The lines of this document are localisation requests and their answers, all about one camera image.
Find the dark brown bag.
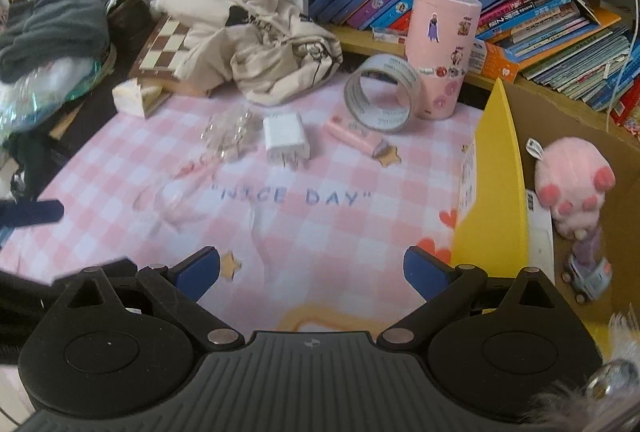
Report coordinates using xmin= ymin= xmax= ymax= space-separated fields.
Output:
xmin=102 ymin=0 xmax=151 ymax=58

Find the clear plastic hair clip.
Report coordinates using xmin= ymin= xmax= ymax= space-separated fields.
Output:
xmin=200 ymin=109 xmax=261 ymax=163

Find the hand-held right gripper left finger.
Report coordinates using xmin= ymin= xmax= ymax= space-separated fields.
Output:
xmin=67 ymin=246 xmax=247 ymax=353

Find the dark grey cloth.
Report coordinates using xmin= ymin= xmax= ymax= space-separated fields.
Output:
xmin=0 ymin=0 xmax=111 ymax=83

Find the beige cloth bag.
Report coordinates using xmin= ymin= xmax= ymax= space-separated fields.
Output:
xmin=155 ymin=0 xmax=343 ymax=105

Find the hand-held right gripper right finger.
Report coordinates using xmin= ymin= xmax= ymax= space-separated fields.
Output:
xmin=377 ymin=244 xmax=576 ymax=353

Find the white charger plug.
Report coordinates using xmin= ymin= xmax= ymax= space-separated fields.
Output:
xmin=262 ymin=112 xmax=311 ymax=170

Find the yellow cardboard box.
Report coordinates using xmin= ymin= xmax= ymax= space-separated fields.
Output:
xmin=452 ymin=77 xmax=640 ymax=363

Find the pink cylindrical can with stickers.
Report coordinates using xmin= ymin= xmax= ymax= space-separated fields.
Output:
xmin=404 ymin=0 xmax=483 ymax=120

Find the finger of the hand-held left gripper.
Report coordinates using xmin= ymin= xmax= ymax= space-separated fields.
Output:
xmin=0 ymin=198 xmax=65 ymax=229
xmin=50 ymin=258 xmax=137 ymax=285

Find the cream wedge block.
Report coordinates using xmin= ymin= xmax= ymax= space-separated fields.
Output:
xmin=111 ymin=79 xmax=171 ymax=119

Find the grey furry keychain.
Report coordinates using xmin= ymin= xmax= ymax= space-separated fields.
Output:
xmin=520 ymin=309 xmax=640 ymax=428

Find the pink eraser stick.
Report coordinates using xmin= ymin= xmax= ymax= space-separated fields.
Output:
xmin=322 ymin=117 xmax=386 ymax=159

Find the clear tape roll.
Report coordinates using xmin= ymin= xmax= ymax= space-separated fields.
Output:
xmin=344 ymin=53 xmax=422 ymax=133

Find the pink plush toy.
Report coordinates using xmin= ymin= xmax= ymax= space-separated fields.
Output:
xmin=525 ymin=137 xmax=617 ymax=240

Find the pink checked desktop mat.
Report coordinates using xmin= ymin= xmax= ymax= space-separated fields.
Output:
xmin=0 ymin=77 xmax=501 ymax=348

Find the wooden chessboard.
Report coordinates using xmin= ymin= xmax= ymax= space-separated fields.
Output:
xmin=127 ymin=14 xmax=211 ymax=95

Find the iridescent plastic bag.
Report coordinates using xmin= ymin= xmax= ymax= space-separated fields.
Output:
xmin=0 ymin=57 xmax=108 ymax=133

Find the clear plastic wrap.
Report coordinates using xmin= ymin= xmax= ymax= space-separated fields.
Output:
xmin=135 ymin=162 xmax=221 ymax=233

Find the white yellow-edged study mat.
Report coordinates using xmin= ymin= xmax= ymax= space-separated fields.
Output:
xmin=272 ymin=304 xmax=401 ymax=338

